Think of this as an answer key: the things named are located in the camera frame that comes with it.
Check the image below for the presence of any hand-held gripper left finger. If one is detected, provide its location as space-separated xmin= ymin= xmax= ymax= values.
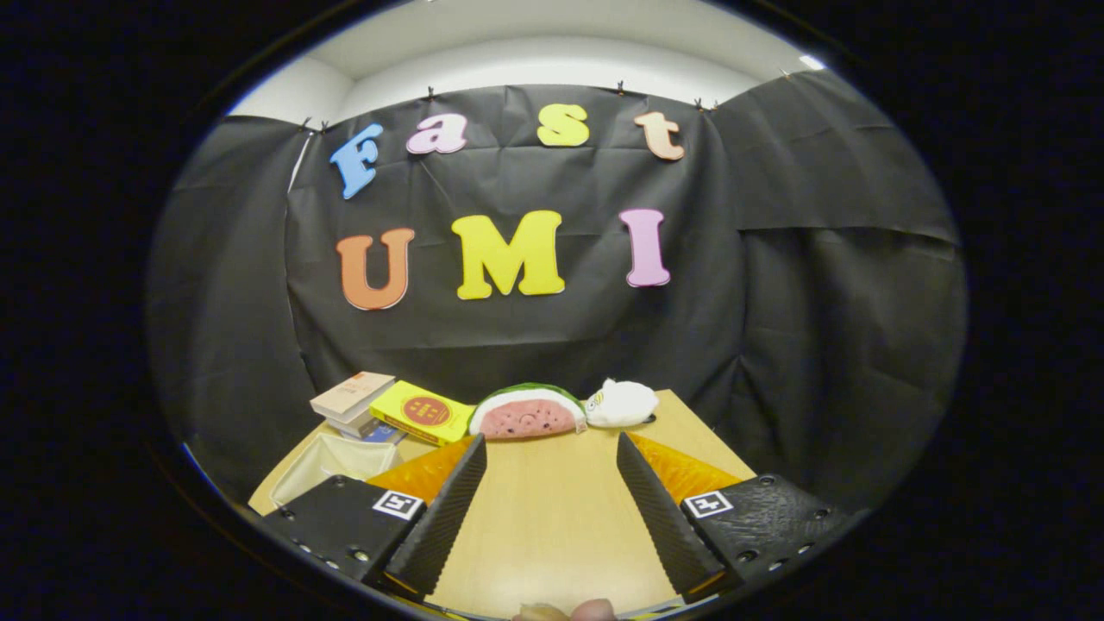
xmin=259 ymin=433 xmax=488 ymax=600

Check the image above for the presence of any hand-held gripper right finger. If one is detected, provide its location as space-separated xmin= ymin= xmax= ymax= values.
xmin=616 ymin=432 xmax=863 ymax=605

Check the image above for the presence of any cream fabric storage box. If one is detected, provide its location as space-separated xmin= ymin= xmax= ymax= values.
xmin=270 ymin=431 xmax=399 ymax=511

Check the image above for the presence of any yellow book with red circle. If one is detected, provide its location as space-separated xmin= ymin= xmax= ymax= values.
xmin=369 ymin=380 xmax=477 ymax=447

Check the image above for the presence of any watermelon slice plush toy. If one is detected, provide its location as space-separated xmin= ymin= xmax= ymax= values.
xmin=468 ymin=383 xmax=589 ymax=441

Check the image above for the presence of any white plush toy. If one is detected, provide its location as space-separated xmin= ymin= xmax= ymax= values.
xmin=585 ymin=378 xmax=660 ymax=430

